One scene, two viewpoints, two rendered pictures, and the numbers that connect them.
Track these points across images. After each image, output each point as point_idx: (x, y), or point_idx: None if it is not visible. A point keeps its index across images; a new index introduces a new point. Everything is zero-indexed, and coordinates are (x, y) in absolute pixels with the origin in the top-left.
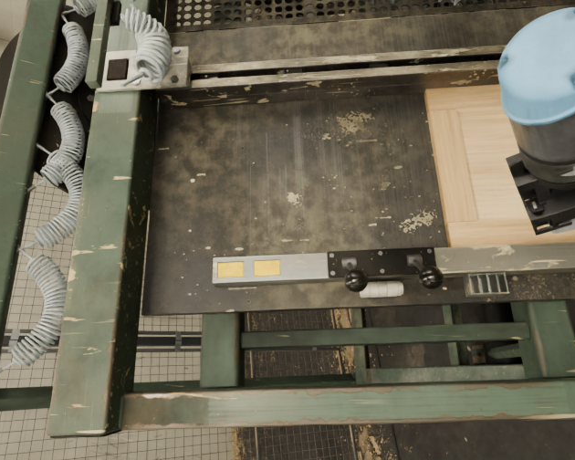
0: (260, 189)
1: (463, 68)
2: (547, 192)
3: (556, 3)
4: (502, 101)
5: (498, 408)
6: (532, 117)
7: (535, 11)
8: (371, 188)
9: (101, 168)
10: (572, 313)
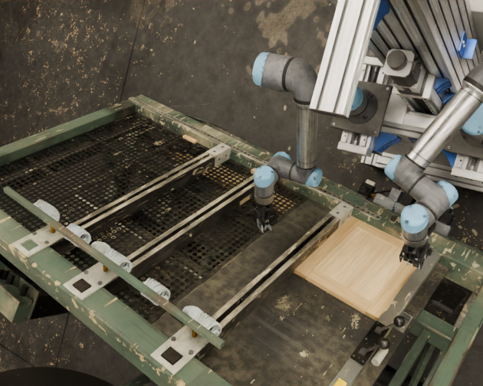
0: (286, 362)
1: (304, 250)
2: (418, 251)
3: (292, 210)
4: (407, 231)
5: (460, 353)
6: (420, 229)
7: (289, 217)
8: (325, 323)
9: None
10: (396, 360)
